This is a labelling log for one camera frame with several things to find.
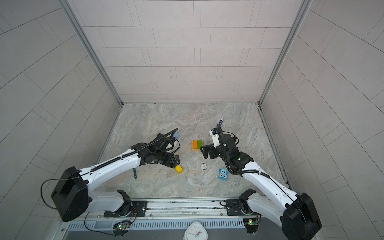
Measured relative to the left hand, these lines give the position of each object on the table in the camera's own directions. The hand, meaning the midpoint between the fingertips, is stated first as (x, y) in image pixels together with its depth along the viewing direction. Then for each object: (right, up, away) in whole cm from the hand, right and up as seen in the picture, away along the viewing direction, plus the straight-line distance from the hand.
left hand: (178, 159), depth 80 cm
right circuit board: (+36, -26, -12) cm, 46 cm away
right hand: (+15, +7, -1) cm, 17 cm away
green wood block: (+11, +6, +13) cm, 18 cm away
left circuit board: (-22, -24, -16) cm, 37 cm away
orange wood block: (+9, +6, +13) cm, 16 cm away
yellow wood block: (0, -6, +1) cm, 6 cm away
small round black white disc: (+14, -5, +4) cm, 15 cm away
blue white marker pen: (+27, +20, +25) cm, 42 cm away
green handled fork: (-24, -8, +1) cm, 25 cm away
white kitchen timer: (+10, -27, -16) cm, 32 cm away
